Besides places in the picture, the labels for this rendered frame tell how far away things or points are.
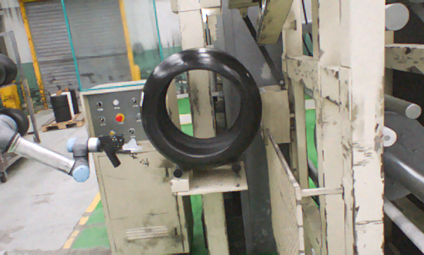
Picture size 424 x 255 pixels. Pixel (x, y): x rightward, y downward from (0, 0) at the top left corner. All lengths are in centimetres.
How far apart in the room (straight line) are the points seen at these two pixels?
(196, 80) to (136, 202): 98
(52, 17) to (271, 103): 986
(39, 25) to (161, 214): 950
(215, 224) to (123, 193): 67
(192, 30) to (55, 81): 969
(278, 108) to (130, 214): 125
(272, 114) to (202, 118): 39
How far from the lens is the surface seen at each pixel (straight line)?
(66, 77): 1135
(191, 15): 196
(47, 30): 1144
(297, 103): 197
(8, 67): 594
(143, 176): 241
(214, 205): 218
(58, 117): 812
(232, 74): 158
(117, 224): 261
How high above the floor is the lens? 150
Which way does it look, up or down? 14 degrees down
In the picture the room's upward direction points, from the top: 7 degrees counter-clockwise
